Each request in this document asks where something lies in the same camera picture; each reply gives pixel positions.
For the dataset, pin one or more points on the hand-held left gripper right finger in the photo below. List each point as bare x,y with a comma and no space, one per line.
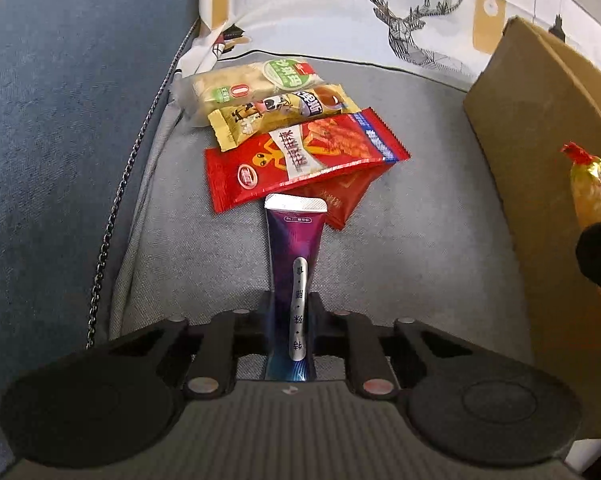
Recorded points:
330,332

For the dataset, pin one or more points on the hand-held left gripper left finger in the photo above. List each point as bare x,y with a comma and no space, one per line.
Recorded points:
253,330

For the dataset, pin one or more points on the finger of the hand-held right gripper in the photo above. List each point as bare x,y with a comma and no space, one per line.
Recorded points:
600,255

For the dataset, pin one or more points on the purple toothpaste tube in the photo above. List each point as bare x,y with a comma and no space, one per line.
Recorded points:
293,240

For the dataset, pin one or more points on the cardboard box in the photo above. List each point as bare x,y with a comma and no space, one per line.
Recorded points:
530,160

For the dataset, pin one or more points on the dark red snack packet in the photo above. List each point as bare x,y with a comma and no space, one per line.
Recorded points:
345,192

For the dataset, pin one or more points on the red chips packet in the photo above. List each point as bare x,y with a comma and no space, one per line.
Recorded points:
305,155

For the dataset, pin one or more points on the yellow snack packet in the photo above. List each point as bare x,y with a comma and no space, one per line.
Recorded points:
250,117

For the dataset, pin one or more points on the green-label cracker packet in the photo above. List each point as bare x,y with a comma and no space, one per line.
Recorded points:
230,85

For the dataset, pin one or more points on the blue fabric cushion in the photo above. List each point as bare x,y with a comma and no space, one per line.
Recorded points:
55,110

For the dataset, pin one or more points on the grey deer-print bed sheet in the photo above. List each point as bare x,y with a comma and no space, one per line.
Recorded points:
330,10

